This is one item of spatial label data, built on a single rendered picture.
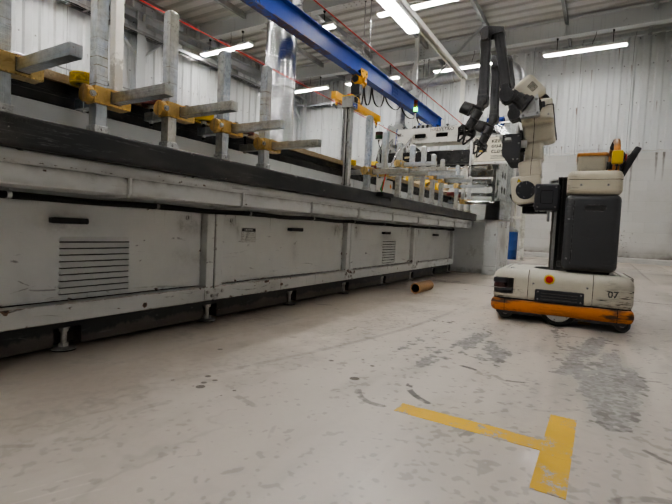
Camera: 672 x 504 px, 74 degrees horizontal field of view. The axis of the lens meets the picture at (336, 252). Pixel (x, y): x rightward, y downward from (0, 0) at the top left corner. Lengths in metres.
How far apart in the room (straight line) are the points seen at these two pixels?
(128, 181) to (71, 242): 0.31
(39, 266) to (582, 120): 11.35
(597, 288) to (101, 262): 2.25
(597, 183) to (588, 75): 9.68
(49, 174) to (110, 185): 0.18
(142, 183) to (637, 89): 11.33
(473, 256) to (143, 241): 4.34
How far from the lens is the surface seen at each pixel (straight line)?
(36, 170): 1.45
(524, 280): 2.58
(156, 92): 1.38
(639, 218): 11.66
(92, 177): 1.52
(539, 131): 2.87
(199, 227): 2.07
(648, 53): 12.33
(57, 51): 1.27
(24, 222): 1.68
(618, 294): 2.59
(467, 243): 5.61
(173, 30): 1.76
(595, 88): 12.16
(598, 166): 2.80
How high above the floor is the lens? 0.45
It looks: 3 degrees down
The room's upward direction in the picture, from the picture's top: 3 degrees clockwise
